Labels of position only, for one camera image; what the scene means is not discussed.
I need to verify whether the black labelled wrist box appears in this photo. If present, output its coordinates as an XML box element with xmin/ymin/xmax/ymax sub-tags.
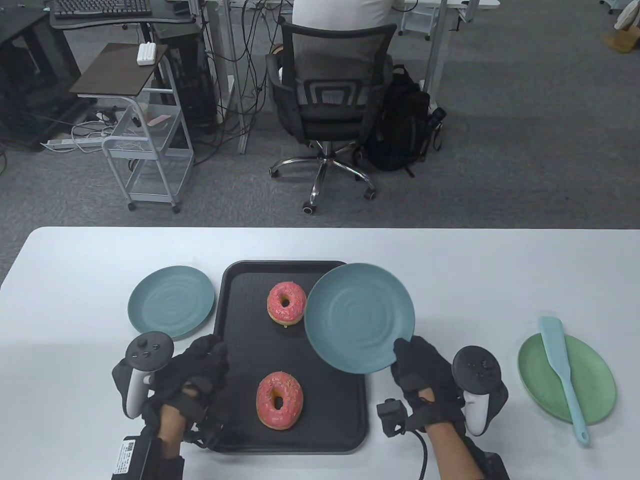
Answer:
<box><xmin>111</xmin><ymin>435</ymin><xmax>185</xmax><ymax>480</ymax></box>

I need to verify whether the black baking tray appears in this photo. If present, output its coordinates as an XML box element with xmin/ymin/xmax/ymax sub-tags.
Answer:
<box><xmin>209</xmin><ymin>260</ymin><xmax>370</xmax><ymax>455</ymax></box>

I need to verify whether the small white trolley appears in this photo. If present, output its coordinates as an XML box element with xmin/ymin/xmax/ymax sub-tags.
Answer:
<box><xmin>400</xmin><ymin>7</ymin><xmax>432</xmax><ymax>41</ymax></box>

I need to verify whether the green round plate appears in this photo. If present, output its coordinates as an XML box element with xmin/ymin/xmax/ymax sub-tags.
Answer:
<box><xmin>517</xmin><ymin>332</ymin><xmax>617</xmax><ymax>426</ymax></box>

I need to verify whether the black computer tower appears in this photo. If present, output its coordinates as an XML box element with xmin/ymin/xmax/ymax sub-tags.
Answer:
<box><xmin>167</xmin><ymin>35</ymin><xmax>218</xmax><ymax>133</ymax></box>

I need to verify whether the light blue dessert shovel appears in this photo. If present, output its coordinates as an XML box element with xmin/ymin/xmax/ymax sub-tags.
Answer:
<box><xmin>538</xmin><ymin>316</ymin><xmax>591</xmax><ymax>445</ymax></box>

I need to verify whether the person's left forearm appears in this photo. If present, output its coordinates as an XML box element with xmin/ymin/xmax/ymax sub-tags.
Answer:
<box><xmin>159</xmin><ymin>432</ymin><xmax>183</xmax><ymax>458</ymax></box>

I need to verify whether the person's left hand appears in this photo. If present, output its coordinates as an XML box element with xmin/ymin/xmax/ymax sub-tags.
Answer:
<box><xmin>141</xmin><ymin>334</ymin><xmax>231</xmax><ymax>443</ymax></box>

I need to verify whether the black camera cable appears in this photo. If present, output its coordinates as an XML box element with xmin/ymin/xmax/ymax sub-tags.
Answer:
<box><xmin>400</xmin><ymin>427</ymin><xmax>430</xmax><ymax>480</ymax></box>

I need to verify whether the white power strip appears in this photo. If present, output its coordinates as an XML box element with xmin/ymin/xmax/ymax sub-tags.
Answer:
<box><xmin>41</xmin><ymin>137</ymin><xmax>108</xmax><ymax>153</ymax></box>

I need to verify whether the bundle of black cables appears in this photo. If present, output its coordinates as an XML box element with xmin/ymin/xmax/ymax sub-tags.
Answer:
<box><xmin>192</xmin><ymin>0</ymin><xmax>281</xmax><ymax>168</ymax></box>

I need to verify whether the brown side table top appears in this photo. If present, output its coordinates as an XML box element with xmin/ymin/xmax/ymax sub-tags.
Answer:
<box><xmin>69</xmin><ymin>42</ymin><xmax>170</xmax><ymax>97</ymax></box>

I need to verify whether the black keyboard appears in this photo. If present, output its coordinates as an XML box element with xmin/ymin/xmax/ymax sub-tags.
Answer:
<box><xmin>52</xmin><ymin>0</ymin><xmax>152</xmax><ymax>20</ymax></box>

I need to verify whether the cardboard box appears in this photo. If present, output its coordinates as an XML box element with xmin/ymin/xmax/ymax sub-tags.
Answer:
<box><xmin>604</xmin><ymin>25</ymin><xmax>640</xmax><ymax>53</ymax></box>

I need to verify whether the black mesh office chair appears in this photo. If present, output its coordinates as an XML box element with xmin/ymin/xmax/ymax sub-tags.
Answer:
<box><xmin>265</xmin><ymin>20</ymin><xmax>398</xmax><ymax>216</ymax></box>

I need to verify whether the person's right hand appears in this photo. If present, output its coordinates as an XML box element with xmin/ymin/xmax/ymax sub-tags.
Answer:
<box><xmin>391</xmin><ymin>336</ymin><xmax>467</xmax><ymax>435</ymax></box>

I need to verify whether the teal round plate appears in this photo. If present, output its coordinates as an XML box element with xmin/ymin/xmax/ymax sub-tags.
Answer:
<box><xmin>304</xmin><ymin>263</ymin><xmax>416</xmax><ymax>375</ymax></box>
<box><xmin>127</xmin><ymin>265</ymin><xmax>216</xmax><ymax>338</ymax></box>

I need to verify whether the pink sprinkled mini donut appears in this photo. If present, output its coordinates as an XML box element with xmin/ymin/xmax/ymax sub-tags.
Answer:
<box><xmin>256</xmin><ymin>371</ymin><xmax>304</xmax><ymax>431</ymax></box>
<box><xmin>266</xmin><ymin>281</ymin><xmax>307</xmax><ymax>327</ymax></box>

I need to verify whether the black backpack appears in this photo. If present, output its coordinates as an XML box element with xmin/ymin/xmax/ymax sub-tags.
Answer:
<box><xmin>357</xmin><ymin>64</ymin><xmax>446</xmax><ymax>178</ymax></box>

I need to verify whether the white rolling cart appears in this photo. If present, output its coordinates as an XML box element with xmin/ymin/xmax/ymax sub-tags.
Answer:
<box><xmin>101</xmin><ymin>55</ymin><xmax>195</xmax><ymax>214</ymax></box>

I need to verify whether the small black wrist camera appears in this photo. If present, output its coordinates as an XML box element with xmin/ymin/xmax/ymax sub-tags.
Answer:
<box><xmin>376</xmin><ymin>398</ymin><xmax>405</xmax><ymax>438</ymax></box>

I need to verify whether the cream cloth bag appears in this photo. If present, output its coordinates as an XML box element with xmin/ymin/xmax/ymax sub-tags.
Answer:
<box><xmin>612</xmin><ymin>4</ymin><xmax>640</xmax><ymax>33</ymax></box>

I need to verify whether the black oblong wrist module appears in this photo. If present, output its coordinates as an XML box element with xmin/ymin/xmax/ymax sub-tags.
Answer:
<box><xmin>467</xmin><ymin>435</ymin><xmax>511</xmax><ymax>480</ymax></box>

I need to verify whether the black white right controller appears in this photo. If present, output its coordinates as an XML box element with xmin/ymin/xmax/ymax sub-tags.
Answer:
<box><xmin>451</xmin><ymin>346</ymin><xmax>509</xmax><ymax>437</ymax></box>

